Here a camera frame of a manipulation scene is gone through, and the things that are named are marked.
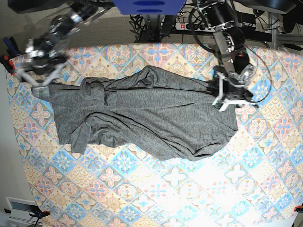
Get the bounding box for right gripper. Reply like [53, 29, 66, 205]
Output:
[14, 38, 68, 98]

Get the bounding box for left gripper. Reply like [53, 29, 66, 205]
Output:
[212, 59, 258, 112]

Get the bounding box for grey t-shirt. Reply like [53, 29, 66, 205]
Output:
[47, 66, 238, 161]

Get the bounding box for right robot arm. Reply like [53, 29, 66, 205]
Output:
[15, 0, 115, 98]

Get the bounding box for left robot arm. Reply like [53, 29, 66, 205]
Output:
[188, 0, 254, 112]

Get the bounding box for red black clamp left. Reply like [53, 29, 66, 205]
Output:
[0, 37, 18, 74]

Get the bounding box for power strip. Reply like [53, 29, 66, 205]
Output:
[175, 22, 215, 33]

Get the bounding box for patterned tablecloth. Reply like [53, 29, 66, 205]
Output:
[6, 48, 303, 227]

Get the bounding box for red clamp bottom right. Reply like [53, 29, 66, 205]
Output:
[294, 205, 303, 213]

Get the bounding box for red clamp bottom left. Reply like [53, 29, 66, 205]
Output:
[29, 210, 50, 219]

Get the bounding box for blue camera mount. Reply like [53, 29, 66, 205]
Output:
[113, 0, 186, 15]

